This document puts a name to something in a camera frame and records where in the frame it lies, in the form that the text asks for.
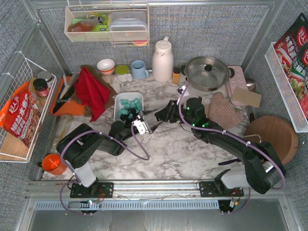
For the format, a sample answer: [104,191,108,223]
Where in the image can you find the green capsule number three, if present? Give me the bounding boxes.
[136,103,142,111]

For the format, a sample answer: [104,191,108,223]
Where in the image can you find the pink striped cloth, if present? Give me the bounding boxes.
[208,92,242,129]

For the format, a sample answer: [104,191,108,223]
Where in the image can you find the white storage basket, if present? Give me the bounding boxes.
[114,92,144,126]

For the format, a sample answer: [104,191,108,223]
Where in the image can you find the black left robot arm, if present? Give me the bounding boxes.
[56,120,162,188]

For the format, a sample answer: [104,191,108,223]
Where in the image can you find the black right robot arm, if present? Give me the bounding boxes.
[155,97,286,194]

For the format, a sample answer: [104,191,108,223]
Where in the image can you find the stainless steel pan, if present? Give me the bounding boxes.
[181,56,235,92]

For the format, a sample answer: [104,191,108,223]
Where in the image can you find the brown sponge pad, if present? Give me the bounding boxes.
[231,87,262,108]

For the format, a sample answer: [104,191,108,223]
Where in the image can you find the pink tray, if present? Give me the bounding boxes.
[226,65,248,106]

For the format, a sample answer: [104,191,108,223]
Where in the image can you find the white thermos jug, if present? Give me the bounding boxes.
[152,36,174,83]

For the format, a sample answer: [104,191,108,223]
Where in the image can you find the blue mug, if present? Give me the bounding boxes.
[131,60,149,80]

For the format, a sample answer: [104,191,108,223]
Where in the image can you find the green lid cup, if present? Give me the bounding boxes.
[115,64,132,82]

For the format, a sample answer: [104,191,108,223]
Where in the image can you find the red cloth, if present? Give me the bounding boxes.
[74,64,117,122]

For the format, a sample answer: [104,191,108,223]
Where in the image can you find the white orange bowl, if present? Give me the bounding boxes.
[96,59,115,75]

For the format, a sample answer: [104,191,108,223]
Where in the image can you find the orange tray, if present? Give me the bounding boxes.
[49,78,85,116]

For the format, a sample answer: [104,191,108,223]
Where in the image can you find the round wooden cutting board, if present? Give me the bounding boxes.
[244,115,299,166]

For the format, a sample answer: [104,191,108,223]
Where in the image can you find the orange cup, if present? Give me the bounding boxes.
[41,154,67,176]

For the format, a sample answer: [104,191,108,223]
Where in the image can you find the clear plastic container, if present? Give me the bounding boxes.
[109,11,148,41]

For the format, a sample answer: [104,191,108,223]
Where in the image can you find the red seasoning packets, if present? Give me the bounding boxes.
[274,13,308,117]

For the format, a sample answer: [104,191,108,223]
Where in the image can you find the dark lid jar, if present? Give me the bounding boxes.
[33,78,50,97]

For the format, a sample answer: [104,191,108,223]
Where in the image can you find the red snack bag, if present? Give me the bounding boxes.
[0,81,40,148]

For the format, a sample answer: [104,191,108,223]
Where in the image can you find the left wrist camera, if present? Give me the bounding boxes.
[132,119,150,135]

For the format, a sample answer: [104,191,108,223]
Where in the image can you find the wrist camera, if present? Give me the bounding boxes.
[132,119,150,135]
[177,85,186,95]

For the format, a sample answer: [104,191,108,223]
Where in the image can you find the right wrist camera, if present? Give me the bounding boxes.
[177,85,186,95]

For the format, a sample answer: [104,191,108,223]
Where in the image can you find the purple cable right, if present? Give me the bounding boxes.
[177,84,287,215]

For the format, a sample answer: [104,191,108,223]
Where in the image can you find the white wire basket right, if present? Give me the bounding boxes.
[264,42,308,133]

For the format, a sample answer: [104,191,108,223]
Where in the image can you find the white wire basket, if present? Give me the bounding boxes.
[264,42,308,133]
[0,52,57,163]

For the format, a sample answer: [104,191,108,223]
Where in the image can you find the white wall shelf basket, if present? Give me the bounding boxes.
[64,4,150,46]

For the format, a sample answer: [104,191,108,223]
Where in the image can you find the metal rail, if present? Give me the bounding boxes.
[25,179,289,200]

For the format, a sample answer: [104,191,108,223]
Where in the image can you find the white wire basket left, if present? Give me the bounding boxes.
[0,52,57,163]

